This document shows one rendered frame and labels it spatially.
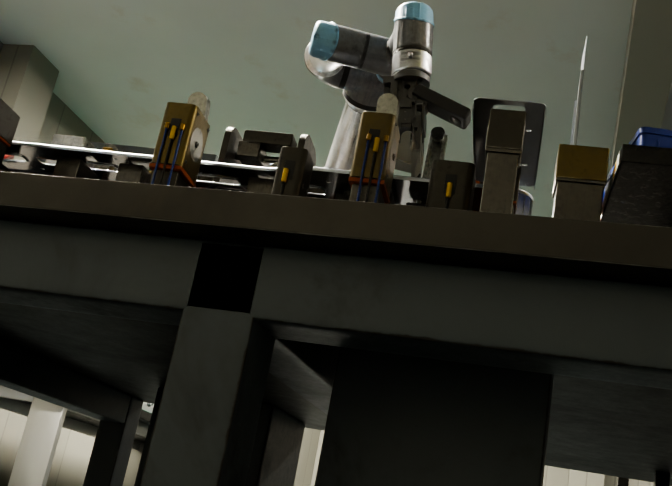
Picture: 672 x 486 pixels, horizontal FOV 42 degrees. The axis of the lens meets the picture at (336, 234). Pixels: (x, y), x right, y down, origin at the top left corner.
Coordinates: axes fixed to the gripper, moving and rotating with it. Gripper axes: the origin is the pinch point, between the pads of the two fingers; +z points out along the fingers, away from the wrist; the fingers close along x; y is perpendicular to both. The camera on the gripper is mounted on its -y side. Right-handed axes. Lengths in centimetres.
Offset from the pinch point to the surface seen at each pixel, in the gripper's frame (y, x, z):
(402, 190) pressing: 2.7, -0.7, 2.5
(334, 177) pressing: 14.8, 2.1, 1.3
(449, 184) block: -6.7, 19.2, 9.9
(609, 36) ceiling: -67, -228, -174
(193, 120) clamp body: 37.4, 16.4, -3.0
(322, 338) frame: 4, 60, 45
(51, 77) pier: 258, -303, -201
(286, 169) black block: 20.2, 16.3, 6.1
